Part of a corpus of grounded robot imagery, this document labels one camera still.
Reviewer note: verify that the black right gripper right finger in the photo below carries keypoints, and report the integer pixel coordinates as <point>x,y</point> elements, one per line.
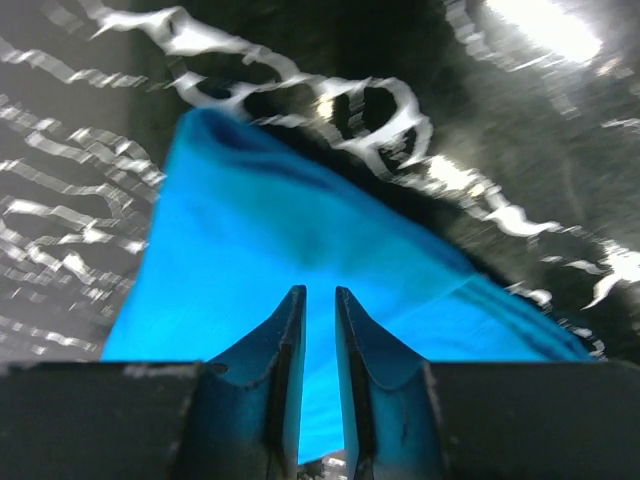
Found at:
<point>405,417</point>

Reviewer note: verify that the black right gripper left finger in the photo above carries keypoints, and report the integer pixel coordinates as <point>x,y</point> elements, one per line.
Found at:
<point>234,417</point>

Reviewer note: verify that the bright blue t-shirt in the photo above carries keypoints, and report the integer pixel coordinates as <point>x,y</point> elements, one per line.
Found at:
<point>241,218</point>

